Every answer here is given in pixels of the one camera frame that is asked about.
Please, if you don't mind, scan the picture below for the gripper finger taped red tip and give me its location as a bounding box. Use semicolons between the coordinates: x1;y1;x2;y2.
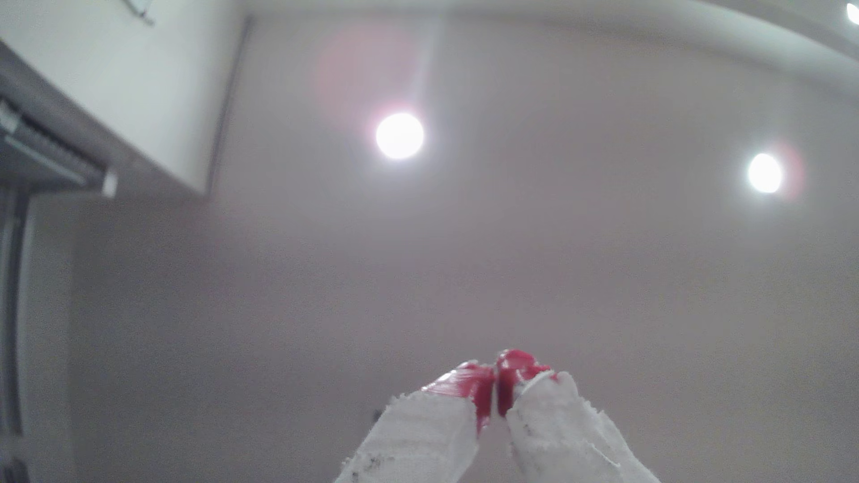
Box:
334;361;496;483
497;349;662;483

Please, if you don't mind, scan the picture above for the dark door frame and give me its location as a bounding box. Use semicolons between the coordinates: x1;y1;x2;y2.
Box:
0;195;32;483

